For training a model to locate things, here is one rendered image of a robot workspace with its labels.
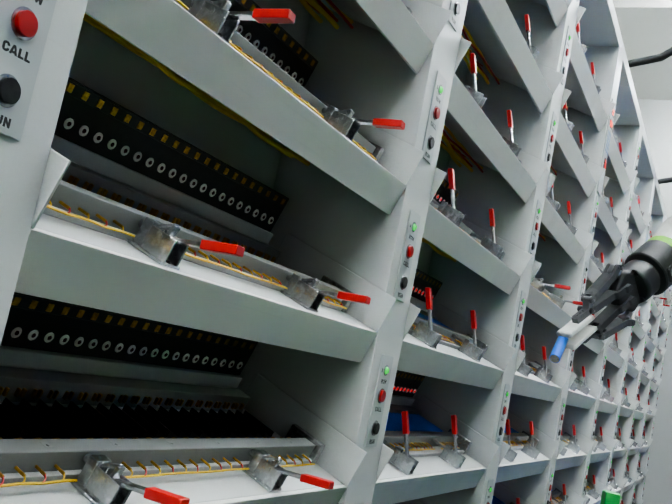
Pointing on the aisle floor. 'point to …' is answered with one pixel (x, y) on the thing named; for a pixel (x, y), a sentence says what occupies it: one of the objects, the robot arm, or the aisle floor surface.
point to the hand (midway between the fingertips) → (577, 331)
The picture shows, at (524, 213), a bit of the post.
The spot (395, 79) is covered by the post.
